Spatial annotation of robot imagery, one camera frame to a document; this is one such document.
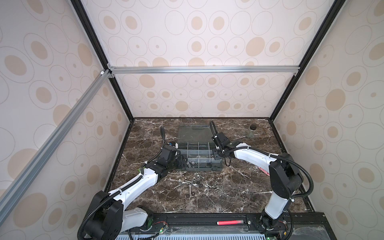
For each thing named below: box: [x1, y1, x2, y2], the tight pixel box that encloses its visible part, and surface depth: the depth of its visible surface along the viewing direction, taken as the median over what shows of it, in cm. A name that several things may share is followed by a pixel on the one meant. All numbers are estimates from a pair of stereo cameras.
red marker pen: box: [216, 220, 244, 225], surface depth 76 cm
